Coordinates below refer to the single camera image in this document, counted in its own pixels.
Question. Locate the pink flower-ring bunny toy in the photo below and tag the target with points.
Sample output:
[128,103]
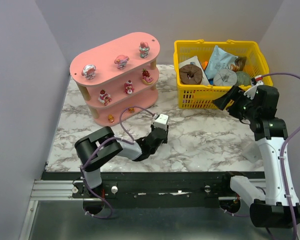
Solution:
[144,49]

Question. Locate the light blue snack bag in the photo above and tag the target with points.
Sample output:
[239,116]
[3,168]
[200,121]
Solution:
[219,60]

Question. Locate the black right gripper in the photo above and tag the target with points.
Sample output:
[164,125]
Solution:
[236,99]

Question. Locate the yellow plastic basket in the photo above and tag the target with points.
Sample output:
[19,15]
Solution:
[200,96]

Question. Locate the green round cake pack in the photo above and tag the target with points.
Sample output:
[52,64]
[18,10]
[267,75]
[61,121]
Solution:
[243,79]

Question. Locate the pink three-tier shelf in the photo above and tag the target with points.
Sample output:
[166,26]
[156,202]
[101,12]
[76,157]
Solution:
[111,79]

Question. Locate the pink wide-eared toy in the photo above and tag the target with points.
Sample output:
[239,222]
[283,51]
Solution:
[121,61]

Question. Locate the pink white hooded toy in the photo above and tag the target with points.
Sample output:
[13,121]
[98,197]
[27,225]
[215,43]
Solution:
[89,71]

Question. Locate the white flat packet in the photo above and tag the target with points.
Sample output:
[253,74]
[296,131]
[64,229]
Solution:
[191,61]

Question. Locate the red white bow toy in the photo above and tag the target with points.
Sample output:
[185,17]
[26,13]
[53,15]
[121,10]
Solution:
[104,97]

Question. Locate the orange bear toy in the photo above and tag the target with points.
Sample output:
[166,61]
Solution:
[111,118]
[131,109]

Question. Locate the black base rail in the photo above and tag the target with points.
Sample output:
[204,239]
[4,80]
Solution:
[130,190]

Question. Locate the grey round cake pack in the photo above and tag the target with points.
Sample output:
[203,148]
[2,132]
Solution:
[225,78]

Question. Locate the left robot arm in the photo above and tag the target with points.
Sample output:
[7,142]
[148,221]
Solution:
[99,147]

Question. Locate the strawberry donut toy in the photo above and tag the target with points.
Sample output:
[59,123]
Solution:
[147,79]

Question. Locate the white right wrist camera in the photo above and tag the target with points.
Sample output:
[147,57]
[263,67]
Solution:
[255,82]

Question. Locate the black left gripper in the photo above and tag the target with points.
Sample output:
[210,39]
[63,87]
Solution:
[159,132]

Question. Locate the pink strawberry bear toy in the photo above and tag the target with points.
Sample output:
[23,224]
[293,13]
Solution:
[128,87]

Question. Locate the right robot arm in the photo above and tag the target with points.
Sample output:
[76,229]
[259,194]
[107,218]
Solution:
[279,207]

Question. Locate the brown round cake pack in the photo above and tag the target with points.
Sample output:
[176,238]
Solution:
[190,74]

